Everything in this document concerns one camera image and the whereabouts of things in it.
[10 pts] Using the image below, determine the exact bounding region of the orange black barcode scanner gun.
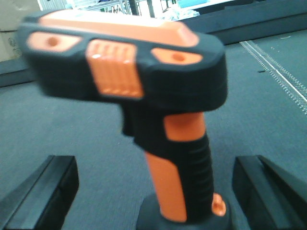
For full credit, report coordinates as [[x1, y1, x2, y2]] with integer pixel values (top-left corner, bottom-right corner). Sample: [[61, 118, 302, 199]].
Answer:
[[17, 10, 233, 230]]

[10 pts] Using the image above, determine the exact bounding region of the large stacked cardboard box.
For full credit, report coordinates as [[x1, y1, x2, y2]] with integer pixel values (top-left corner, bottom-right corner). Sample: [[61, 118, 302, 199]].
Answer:
[[0, 0, 40, 62]]

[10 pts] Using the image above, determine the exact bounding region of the blue flat tray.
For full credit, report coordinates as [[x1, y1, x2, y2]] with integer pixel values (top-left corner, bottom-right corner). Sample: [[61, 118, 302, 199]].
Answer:
[[177, 0, 231, 9]]

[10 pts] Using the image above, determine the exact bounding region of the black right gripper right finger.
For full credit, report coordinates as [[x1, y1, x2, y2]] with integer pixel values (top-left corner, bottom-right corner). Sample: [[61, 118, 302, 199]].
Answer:
[[232, 155, 307, 230]]

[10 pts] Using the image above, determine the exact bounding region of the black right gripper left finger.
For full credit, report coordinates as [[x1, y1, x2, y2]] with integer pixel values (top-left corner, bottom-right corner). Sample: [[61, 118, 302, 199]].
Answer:
[[0, 155, 79, 230]]

